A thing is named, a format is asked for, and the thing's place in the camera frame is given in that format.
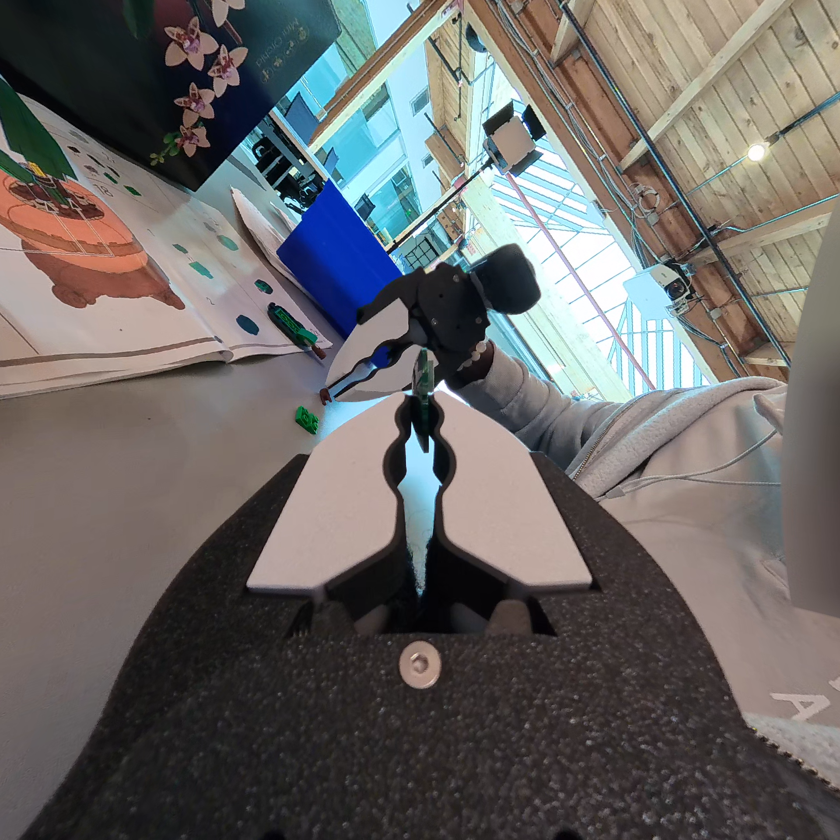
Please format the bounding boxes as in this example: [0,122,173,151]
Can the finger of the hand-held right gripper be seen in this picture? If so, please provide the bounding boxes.
[326,302,414,389]
[330,356,403,404]

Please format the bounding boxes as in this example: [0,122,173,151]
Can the black orchid picture box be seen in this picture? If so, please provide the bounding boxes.
[0,0,343,193]

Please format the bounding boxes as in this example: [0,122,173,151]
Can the dark green brick leaf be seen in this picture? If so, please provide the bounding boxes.
[411,348,438,454]

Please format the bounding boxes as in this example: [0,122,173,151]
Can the green brick leaf assembly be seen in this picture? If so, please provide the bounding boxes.
[267,302,327,361]

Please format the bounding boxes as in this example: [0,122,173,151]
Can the person's right hand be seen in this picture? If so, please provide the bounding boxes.
[441,356,494,392]

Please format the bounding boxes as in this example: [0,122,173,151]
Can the blue plastic bin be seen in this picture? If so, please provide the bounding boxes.
[277,178,404,339]

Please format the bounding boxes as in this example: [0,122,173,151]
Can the grey zip hooded jacket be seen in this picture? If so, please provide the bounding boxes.
[456,341,840,782]

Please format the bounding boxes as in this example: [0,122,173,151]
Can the person's right forearm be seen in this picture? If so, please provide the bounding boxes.
[456,341,631,470]

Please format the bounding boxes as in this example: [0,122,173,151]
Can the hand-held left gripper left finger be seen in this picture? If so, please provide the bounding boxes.
[247,392,426,606]

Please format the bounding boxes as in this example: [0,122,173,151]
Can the white paper bag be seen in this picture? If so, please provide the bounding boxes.
[231,187,309,277]

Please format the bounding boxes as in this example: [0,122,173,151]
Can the open instruction booklet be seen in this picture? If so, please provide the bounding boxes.
[0,75,336,400]

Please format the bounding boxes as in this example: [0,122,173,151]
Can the white security camera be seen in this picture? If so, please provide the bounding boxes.
[623,259,697,316]

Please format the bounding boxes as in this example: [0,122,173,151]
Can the studio light panel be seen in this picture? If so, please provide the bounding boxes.
[482,100,547,177]

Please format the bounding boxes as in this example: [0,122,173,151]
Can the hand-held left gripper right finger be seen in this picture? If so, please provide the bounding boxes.
[428,391,595,602]

